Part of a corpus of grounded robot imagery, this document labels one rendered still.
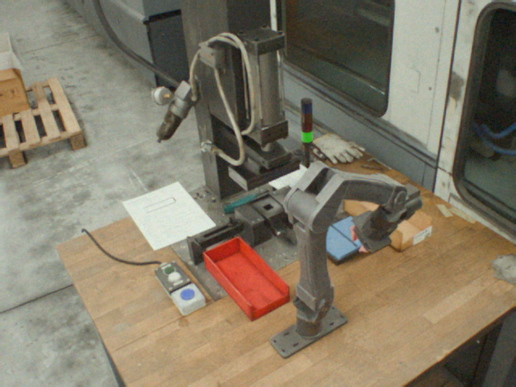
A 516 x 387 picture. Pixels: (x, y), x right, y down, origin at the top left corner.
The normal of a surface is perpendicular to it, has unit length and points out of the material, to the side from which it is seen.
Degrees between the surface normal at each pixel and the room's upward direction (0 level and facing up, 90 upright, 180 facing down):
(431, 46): 90
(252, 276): 0
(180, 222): 1
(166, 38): 90
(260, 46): 90
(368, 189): 87
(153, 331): 0
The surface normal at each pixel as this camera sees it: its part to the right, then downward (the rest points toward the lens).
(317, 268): 0.54, 0.47
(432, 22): -0.87, 0.33
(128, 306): -0.06, -0.81
